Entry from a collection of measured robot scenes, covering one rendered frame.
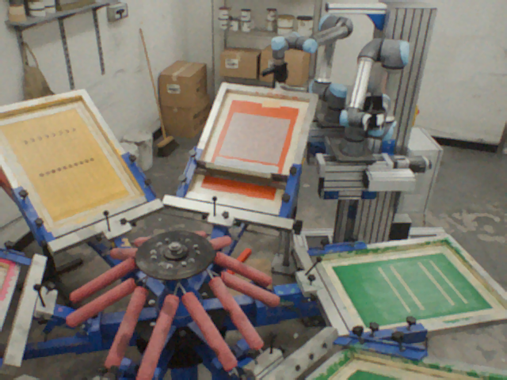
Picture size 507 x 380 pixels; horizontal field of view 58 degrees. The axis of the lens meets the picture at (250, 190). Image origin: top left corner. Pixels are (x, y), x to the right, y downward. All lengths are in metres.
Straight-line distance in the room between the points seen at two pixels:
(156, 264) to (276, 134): 1.16
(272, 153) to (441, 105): 3.83
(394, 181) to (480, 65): 3.48
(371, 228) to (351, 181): 0.58
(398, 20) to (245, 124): 0.98
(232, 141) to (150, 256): 1.05
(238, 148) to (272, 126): 0.23
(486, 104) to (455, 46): 0.79
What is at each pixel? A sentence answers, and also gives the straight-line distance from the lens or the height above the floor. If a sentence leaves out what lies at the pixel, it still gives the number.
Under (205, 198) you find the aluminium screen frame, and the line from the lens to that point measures 2.42.
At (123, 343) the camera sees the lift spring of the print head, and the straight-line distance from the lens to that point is 1.72.
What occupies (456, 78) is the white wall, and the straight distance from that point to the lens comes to 6.02.
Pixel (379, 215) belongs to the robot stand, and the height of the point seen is 0.72.
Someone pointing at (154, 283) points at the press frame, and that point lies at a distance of 2.12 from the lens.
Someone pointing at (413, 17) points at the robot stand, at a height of 1.98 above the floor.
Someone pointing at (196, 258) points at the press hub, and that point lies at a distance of 1.77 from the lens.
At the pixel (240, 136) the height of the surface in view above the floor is 1.35.
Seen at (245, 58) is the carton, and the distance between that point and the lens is 5.78.
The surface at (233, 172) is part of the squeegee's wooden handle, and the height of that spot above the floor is 1.28.
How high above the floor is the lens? 2.42
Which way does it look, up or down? 31 degrees down
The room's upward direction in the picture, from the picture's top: 1 degrees clockwise
